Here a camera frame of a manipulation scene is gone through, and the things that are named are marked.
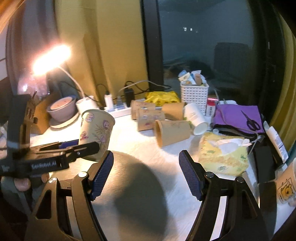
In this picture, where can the yellow tissue pack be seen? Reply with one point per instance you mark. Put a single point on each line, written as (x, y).
(223, 154)

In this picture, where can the paper cup middle floral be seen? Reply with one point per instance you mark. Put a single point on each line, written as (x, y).
(147, 117)

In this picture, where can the purple cloth pouch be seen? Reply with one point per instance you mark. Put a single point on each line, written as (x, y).
(229, 119)

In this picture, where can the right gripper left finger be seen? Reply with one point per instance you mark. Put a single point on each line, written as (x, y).
(65, 207)

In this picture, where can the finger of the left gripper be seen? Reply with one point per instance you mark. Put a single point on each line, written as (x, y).
(85, 151)
(68, 147)

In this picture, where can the yellow curtain left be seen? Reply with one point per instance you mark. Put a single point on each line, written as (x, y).
(107, 44)

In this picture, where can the black scissors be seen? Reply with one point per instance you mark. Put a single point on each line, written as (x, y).
(252, 124)

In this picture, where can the winnie pooh mug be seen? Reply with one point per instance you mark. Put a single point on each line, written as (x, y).
(285, 184)

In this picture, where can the white lattice basket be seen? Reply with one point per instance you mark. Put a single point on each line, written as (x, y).
(195, 94)

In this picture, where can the yellow curtain right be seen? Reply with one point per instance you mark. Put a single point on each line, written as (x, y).
(283, 119)

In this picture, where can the white power strip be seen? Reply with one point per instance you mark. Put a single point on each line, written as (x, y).
(117, 112)

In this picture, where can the yellow curtain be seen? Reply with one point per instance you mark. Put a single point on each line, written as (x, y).
(283, 119)
(107, 44)

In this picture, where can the paper cup far left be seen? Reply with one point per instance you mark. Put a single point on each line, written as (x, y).
(137, 105)

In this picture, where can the white paper cup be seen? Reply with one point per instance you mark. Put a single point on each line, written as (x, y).
(196, 119)

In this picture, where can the white desk lamp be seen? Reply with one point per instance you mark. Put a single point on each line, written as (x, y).
(53, 59)

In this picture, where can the left hand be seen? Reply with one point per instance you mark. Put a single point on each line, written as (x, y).
(24, 184)

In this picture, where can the purple bowl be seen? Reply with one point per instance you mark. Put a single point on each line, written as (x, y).
(63, 109)

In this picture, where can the white plate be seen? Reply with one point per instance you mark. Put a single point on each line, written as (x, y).
(57, 125)

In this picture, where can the floral brown paper cup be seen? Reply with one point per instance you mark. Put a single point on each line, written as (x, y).
(96, 126)

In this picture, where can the white usb charger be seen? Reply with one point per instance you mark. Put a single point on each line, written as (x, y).
(109, 102)

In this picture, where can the round grey placemat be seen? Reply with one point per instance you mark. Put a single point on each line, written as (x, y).
(135, 203)

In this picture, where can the white tube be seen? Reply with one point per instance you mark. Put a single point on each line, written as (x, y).
(276, 141)

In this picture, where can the paper cup rear plain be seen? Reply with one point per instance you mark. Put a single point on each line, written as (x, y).
(174, 111)

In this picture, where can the black power adapter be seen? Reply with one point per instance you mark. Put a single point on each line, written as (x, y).
(129, 96)

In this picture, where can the paper cup front plain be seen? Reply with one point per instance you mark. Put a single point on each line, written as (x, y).
(168, 132)

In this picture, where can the paper cup plain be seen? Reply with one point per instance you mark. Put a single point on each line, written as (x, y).
(174, 111)
(168, 132)

